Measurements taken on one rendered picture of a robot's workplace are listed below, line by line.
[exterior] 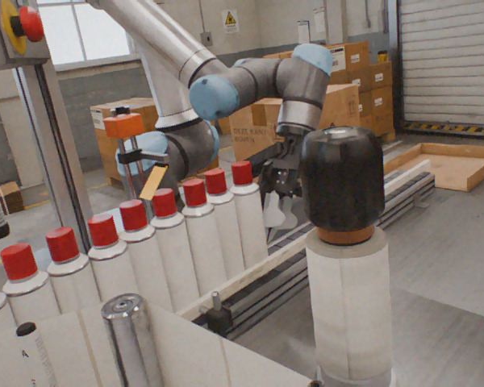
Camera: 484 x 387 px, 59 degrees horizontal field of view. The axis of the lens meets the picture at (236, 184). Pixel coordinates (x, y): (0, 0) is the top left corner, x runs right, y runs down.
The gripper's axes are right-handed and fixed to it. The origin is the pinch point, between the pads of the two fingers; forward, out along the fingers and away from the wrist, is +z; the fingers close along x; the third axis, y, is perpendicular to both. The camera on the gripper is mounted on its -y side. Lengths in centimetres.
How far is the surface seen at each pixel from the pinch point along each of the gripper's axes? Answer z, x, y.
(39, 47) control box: -18.4, -42.8, -7.4
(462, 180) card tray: -25, 65, 9
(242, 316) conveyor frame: 13.0, -7.4, 5.8
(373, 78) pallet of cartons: -165, 328, -189
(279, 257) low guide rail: 3.0, 0.1, 4.6
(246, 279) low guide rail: 7.2, -7.1, 4.6
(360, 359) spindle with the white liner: 8.5, -16.4, 31.2
